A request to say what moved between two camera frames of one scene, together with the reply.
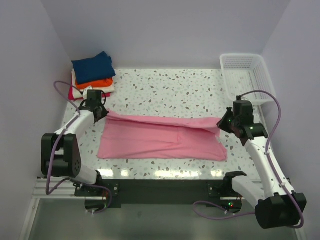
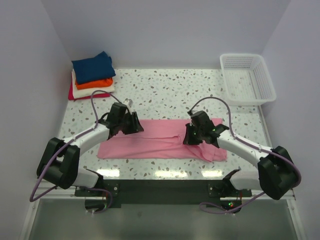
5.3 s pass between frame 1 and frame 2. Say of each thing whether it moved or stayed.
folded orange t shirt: stayed
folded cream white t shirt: stayed
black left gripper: moved
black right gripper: moved
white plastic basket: stayed
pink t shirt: stayed
